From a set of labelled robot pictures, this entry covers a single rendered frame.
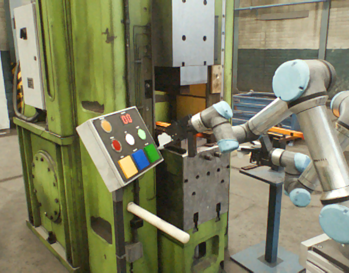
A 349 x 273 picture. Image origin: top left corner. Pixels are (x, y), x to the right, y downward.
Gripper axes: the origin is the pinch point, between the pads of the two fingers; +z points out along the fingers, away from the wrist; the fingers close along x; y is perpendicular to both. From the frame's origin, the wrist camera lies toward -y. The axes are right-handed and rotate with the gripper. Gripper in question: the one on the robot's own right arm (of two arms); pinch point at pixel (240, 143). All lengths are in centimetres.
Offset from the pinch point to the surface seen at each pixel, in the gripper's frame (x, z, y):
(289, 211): 137, 47, 100
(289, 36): 742, 422, -81
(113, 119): -60, 18, -18
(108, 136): -67, 11, -13
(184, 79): -9.6, 30.0, -29.9
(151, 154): -45.3, 12.7, -0.7
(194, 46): -3, 30, -47
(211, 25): 10, 30, -57
